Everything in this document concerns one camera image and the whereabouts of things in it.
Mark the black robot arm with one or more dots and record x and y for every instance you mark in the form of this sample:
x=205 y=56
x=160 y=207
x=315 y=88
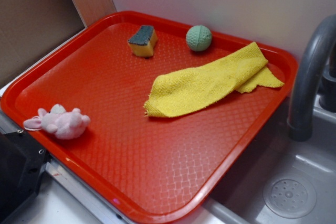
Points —
x=23 y=161

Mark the pink plush bunny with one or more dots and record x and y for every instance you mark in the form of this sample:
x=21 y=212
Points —
x=58 y=122

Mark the yellow microfibre cloth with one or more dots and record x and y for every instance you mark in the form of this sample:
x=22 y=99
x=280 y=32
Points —
x=189 y=90

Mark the yellow sponge with dark scourer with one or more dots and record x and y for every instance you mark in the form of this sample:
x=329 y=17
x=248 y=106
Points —
x=143 y=42

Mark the green textured ball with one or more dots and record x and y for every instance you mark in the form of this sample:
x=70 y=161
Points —
x=198 y=38

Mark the red plastic tray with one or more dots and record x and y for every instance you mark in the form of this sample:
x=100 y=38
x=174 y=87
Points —
x=153 y=170

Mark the grey toy sink basin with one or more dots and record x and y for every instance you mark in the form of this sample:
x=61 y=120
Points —
x=278 y=180

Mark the grey toy faucet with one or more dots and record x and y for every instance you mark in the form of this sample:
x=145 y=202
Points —
x=316 y=75

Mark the wooden back panel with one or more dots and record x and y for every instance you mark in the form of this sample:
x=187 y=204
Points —
x=30 y=29

